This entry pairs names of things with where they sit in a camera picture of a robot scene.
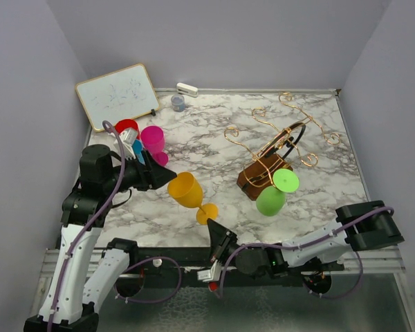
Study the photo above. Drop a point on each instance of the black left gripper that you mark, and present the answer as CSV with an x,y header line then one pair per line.
x,y
153,177

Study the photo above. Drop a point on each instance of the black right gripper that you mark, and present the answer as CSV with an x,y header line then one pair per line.
x,y
220,236

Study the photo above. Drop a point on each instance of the yellow plastic wine glass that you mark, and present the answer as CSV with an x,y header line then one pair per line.
x,y
187,192

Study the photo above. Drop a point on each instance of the blue plastic wine glass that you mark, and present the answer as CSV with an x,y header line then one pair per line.
x,y
137,149

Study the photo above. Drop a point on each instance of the magenta plastic wine glass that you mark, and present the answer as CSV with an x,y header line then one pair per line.
x,y
153,140

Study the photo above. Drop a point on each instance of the green plastic wine glass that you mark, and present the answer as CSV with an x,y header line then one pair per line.
x,y
272,199

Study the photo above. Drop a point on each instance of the red plastic wine glass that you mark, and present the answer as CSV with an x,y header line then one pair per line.
x,y
127,124

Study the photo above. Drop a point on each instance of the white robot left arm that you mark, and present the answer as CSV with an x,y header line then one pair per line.
x,y
74,299

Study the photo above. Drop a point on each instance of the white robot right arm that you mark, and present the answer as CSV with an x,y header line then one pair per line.
x,y
357,227

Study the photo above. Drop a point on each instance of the small blue glass jar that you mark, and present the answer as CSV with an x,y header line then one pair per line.
x,y
178,103

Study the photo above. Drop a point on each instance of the gold framed whiteboard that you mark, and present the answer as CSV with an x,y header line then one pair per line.
x,y
124,94

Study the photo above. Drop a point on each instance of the white eraser block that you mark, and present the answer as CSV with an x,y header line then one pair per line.
x,y
186,89

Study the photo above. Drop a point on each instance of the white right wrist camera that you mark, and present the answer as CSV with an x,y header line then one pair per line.
x,y
211,276

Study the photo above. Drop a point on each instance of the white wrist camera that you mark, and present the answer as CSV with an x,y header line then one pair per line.
x,y
211,276
127,138

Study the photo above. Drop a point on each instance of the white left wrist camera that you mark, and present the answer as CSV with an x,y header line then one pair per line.
x,y
127,138

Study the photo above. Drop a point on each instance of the copper wire glass rack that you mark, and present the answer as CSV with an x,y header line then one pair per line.
x,y
259,174

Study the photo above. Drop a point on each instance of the black metal base frame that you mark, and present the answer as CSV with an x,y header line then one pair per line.
x,y
312,274

